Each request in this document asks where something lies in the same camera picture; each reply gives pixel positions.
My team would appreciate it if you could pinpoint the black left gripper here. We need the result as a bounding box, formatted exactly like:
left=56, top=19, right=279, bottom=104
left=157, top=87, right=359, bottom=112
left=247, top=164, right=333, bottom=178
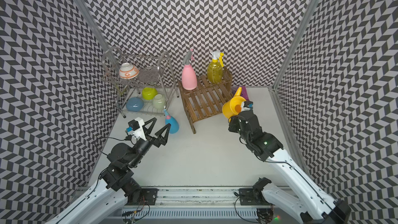
left=129, top=118, right=170, bottom=169

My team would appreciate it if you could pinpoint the blue spray bottle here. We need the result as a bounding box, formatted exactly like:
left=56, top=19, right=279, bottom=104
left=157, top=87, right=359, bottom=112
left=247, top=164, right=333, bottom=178
left=163, top=109, right=179, bottom=134

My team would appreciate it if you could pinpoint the pink spray bottle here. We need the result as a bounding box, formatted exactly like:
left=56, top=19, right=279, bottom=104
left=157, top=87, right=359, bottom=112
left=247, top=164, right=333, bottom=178
left=181, top=49, right=198, bottom=90

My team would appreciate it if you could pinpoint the yellow watering can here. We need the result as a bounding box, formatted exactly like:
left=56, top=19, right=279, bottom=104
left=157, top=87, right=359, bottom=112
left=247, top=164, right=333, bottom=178
left=222, top=87, right=246, bottom=119

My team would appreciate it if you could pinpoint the yellow transparent spray bottle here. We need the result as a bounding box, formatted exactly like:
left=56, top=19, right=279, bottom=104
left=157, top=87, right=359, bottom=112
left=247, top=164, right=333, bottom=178
left=207, top=50, right=224, bottom=84

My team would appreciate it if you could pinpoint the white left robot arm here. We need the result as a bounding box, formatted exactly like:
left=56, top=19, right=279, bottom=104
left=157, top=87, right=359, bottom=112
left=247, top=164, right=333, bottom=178
left=49, top=118, right=172, bottom=224

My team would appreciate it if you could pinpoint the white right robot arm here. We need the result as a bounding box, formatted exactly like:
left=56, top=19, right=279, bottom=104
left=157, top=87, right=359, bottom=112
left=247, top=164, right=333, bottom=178
left=229, top=110, right=351, bottom=224

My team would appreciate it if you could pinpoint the wooden slatted shelf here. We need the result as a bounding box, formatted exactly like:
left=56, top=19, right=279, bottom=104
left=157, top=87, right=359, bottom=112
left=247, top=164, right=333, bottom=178
left=178, top=67, right=233, bottom=134

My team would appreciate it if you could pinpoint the pale green bowl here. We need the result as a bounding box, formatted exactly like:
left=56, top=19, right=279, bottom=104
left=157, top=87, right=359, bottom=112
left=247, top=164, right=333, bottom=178
left=152, top=94, right=166, bottom=111

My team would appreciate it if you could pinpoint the blue bowl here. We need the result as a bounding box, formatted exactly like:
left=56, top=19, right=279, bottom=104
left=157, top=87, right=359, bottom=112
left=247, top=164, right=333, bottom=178
left=126, top=97, right=144, bottom=112

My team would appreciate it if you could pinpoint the lime green bowl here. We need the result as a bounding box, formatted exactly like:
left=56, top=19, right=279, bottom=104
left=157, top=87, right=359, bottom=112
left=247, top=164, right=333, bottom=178
left=142, top=87, right=158, bottom=101

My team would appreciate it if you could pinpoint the white orange patterned bowl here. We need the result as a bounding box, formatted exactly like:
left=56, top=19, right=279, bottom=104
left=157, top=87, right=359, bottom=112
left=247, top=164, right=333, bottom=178
left=119, top=62, right=140, bottom=79

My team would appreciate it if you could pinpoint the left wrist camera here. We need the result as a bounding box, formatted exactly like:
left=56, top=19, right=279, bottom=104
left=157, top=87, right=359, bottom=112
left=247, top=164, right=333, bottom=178
left=126, top=117, right=147, bottom=141

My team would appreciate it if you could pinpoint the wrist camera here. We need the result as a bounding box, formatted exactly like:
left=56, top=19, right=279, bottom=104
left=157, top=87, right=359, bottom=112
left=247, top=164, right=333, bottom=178
left=241, top=101, right=253, bottom=112
left=126, top=117, right=147, bottom=141

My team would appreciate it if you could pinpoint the metal wire dish rack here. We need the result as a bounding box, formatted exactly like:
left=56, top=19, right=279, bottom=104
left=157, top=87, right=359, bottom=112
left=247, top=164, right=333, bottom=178
left=101, top=46, right=180, bottom=118

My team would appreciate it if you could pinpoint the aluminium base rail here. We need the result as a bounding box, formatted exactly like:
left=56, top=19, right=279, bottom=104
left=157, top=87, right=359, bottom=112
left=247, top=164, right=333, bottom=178
left=77, top=186, right=312, bottom=224

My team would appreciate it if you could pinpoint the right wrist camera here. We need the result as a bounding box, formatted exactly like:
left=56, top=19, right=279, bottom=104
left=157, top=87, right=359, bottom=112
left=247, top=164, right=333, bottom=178
left=241, top=101, right=253, bottom=112

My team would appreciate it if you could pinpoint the aluminium corner post left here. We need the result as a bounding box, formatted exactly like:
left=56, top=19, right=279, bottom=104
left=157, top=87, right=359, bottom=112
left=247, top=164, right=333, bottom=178
left=57, top=0, right=125, bottom=100

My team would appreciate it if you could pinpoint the aluminium corner post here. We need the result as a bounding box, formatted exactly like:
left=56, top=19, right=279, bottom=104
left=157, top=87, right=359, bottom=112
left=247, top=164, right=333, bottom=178
left=268, top=0, right=320, bottom=173
left=57, top=0, right=125, bottom=100

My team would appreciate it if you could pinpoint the aluminium corner post right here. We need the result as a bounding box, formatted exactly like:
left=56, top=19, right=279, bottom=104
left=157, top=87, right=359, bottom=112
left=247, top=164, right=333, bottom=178
left=268, top=0, right=320, bottom=173

